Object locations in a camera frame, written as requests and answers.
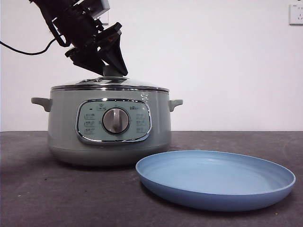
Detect glass lid with green knob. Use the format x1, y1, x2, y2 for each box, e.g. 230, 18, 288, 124
51, 65, 169, 92

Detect pale green electric steamer pot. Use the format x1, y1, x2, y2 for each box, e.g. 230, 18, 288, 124
31, 89, 184, 166

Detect blue round plate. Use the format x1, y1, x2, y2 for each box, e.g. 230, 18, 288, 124
135, 150, 296, 205

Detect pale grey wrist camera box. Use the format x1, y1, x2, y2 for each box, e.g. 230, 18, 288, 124
91, 0, 111, 18

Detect black cable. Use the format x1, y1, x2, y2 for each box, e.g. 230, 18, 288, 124
0, 37, 59, 56

